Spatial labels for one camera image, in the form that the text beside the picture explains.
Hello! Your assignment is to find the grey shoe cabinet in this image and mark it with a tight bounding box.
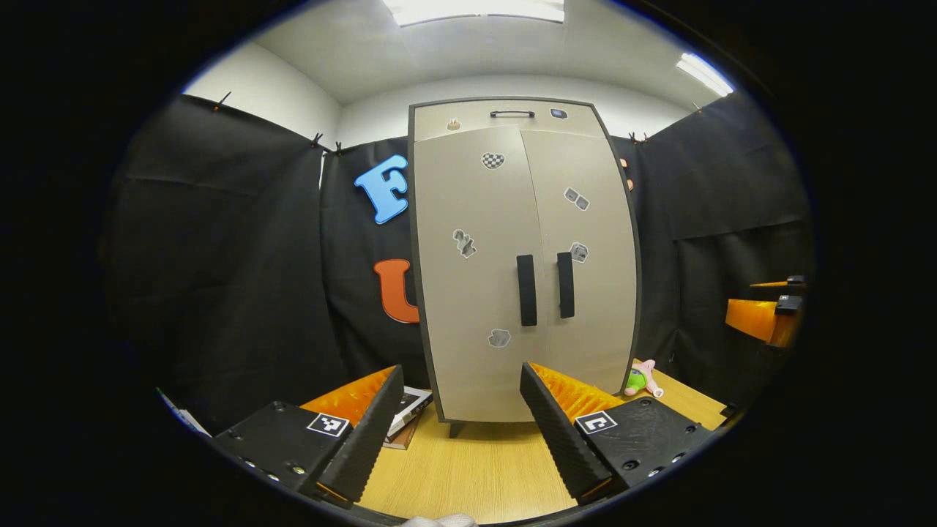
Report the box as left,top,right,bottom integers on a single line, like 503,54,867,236
406,97,643,438

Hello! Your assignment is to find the black white book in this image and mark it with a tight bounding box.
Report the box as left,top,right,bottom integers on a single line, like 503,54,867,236
388,386,434,438

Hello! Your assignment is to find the small ceiling light panel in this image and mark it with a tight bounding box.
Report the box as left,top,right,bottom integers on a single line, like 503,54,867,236
676,53,735,97

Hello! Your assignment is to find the black backdrop cloth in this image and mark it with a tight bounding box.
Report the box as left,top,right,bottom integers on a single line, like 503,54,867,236
102,91,817,433

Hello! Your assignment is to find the brown book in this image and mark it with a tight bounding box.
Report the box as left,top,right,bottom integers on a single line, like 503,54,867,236
382,417,419,450

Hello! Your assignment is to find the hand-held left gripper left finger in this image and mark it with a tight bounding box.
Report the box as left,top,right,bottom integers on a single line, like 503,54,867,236
212,365,406,506

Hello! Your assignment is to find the black door handle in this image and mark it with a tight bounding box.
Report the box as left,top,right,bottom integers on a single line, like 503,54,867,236
516,254,538,327
556,252,576,320

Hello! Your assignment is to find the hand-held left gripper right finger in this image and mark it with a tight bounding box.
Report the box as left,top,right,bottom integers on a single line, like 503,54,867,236
520,362,714,506

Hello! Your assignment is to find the white flat sheet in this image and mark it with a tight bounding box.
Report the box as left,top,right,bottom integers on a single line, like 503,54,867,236
156,388,213,438

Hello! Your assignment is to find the green pink plush toy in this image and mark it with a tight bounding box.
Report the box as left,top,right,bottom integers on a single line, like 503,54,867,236
624,359,665,399

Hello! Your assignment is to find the long ceiling light panel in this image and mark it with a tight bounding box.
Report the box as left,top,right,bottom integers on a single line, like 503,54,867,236
382,0,566,26

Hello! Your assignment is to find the grey cabinet drawer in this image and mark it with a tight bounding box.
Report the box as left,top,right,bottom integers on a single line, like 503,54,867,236
414,100,607,143

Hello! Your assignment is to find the grey shoe cabinet door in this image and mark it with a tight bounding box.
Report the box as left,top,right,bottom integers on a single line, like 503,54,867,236
414,126,548,424
520,128,639,396

